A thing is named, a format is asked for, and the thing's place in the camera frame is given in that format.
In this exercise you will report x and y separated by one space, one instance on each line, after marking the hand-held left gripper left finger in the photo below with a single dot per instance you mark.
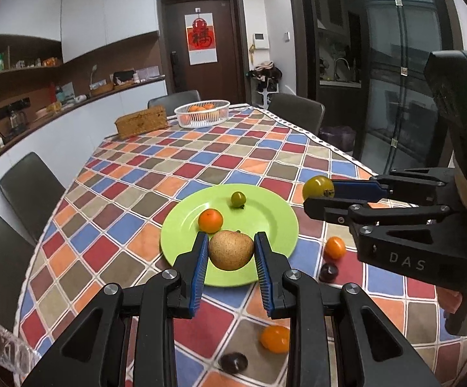
199 266

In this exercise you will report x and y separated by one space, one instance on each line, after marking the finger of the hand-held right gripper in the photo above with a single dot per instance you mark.
358 189
378 219

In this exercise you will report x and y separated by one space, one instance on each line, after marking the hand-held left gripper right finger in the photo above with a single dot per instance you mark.
262 266

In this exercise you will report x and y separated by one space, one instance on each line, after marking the brown round fruit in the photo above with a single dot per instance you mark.
231 250

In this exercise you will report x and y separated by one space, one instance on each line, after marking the yellow-green round fruit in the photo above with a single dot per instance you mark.
316 187

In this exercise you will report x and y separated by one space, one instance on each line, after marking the green plate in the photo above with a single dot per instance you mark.
265 217

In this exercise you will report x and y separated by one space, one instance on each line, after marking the orange tangerine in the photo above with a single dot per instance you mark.
208 107
195 109
335 248
275 338
210 220

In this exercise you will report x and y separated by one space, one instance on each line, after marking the dark purple plum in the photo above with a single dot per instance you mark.
329 273
234 362

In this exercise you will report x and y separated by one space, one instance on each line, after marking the trash bin with bag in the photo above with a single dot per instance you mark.
338 139

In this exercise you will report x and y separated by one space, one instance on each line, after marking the glass sliding door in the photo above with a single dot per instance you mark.
402 48

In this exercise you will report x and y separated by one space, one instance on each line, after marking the small dark green fruit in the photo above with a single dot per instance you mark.
238 199

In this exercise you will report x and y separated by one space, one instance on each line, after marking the kitchen faucet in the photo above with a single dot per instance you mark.
341 68

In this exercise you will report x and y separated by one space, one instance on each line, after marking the white rack with clothes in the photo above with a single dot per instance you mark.
265 76

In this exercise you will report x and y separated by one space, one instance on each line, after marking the woven wicker box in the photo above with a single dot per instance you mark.
140 123

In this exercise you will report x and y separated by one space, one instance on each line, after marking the white intercom panel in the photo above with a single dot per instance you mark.
261 40

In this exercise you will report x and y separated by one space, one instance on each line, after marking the white base cabinet counter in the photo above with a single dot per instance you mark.
76 125

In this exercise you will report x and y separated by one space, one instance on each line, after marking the dark brown door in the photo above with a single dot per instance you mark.
229 48

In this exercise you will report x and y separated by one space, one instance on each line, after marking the shallow wicker tray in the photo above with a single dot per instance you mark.
101 90

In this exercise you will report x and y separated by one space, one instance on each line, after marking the black bag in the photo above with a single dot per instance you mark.
124 77

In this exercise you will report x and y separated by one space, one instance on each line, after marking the white desk lamp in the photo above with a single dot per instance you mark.
93 74

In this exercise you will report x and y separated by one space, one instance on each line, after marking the red bottle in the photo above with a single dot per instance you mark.
52 92

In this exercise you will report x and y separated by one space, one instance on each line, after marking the glass pitcher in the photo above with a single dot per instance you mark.
17 123

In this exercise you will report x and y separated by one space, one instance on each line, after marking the orange snack packet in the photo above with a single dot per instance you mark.
52 62

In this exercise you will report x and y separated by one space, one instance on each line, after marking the red and white wall calendar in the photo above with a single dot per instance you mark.
201 38

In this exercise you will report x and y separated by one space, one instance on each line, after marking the black wall socket strip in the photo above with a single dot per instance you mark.
7 107

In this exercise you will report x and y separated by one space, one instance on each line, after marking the white wall cabinets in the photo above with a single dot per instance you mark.
96 16

